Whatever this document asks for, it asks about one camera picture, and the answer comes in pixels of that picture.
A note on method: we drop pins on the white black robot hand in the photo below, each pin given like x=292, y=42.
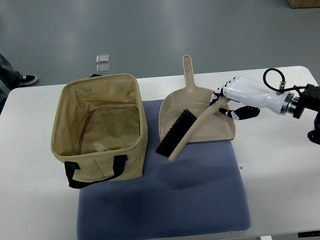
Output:
x=254, y=95

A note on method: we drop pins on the beige hand broom black bristles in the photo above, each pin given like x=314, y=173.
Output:
x=185, y=130

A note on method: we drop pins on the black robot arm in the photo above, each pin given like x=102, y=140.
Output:
x=298, y=99

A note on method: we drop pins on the beige plastic dustpan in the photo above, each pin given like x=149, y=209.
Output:
x=191, y=97

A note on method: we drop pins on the cardboard box corner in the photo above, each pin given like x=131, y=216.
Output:
x=304, y=4

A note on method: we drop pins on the blue grey quilted mat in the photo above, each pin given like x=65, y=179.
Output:
x=201, y=192

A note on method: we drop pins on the clear plastic floor plate upper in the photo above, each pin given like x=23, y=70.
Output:
x=102, y=58

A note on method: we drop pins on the black table control panel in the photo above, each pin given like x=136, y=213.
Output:
x=309, y=234

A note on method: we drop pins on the person leg with sneaker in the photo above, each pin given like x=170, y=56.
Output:
x=12, y=78

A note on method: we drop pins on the yellow fabric bag black handles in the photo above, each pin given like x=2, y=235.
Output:
x=100, y=130

